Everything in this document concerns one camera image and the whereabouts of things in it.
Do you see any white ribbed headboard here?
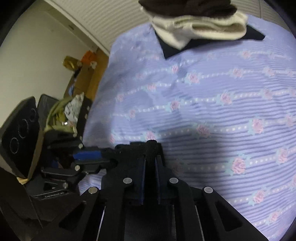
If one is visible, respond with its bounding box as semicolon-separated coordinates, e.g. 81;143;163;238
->
45;0;296;55

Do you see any gold shiny packet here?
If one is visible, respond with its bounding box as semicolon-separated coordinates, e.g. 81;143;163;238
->
63;56;82;70

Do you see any black panel with ring marks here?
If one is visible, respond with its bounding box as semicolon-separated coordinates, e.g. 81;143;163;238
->
0;96;45;180

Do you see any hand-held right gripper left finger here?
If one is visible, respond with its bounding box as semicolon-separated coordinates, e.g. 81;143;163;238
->
59;156;147;241

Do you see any brown cardboard box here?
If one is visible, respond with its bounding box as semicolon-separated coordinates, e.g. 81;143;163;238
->
63;49;110;102

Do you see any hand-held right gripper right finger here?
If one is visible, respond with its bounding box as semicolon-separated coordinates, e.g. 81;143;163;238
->
155;155;269;241

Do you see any dark navy folded cloth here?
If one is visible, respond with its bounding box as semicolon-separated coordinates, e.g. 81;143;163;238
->
154;24;266;59

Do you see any cream white folded cloth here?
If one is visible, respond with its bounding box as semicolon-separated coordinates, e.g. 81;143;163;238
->
151;11;248;49

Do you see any dark brown folded cloth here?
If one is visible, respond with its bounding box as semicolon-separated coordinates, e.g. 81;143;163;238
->
138;0;237;18

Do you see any purple floral blanket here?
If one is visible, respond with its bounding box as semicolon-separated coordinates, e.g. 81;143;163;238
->
79;11;296;241

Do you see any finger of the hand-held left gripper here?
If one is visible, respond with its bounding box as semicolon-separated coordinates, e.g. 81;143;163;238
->
41;159;112;177
47;143;105;161

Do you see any black fabric bin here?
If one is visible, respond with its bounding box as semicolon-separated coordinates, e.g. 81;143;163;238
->
36;94;61;130

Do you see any white patterned cloth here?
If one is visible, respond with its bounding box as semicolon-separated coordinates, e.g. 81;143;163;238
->
64;92;85;123

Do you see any orange bag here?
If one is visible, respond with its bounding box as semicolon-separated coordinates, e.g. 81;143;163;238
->
80;50;97;65

